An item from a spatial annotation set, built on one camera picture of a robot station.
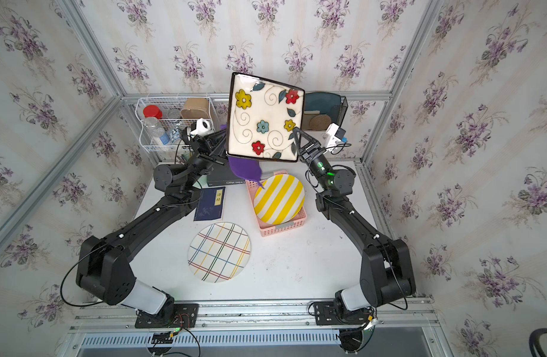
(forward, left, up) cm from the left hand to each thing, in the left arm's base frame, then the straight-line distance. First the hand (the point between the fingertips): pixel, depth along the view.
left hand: (235, 138), depth 53 cm
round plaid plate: (-7, +12, -52) cm, 54 cm away
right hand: (+6, -14, -4) cm, 16 cm away
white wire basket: (+38, +36, -21) cm, 56 cm away
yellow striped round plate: (+14, -13, -47) cm, 51 cm away
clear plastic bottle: (+32, +39, -23) cm, 55 cm away
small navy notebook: (+15, +19, -51) cm, 56 cm away
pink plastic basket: (+4, -21, -49) cm, 53 cm away
